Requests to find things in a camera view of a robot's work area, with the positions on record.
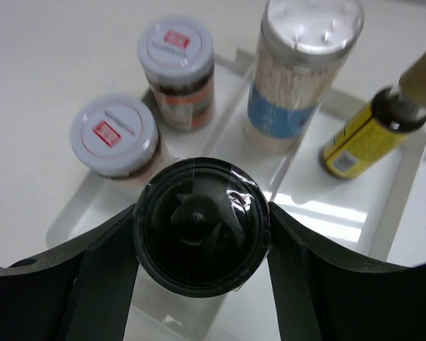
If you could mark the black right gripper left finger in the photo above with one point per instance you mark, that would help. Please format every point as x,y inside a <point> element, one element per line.
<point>78,290</point>

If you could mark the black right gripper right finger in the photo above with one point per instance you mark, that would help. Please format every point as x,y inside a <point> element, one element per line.
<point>324,291</point>

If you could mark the black lid white powder jar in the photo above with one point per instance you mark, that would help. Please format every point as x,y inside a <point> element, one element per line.
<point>201,227</point>

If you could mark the yellow label bottle cork cap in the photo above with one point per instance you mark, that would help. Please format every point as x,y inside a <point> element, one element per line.
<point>381,125</point>

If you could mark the blue label silver lid jar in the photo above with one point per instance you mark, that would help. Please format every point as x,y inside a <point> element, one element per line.
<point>301,47</point>

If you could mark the white lid brown sauce jar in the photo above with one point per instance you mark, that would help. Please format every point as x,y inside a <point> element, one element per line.
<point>177,55</point>

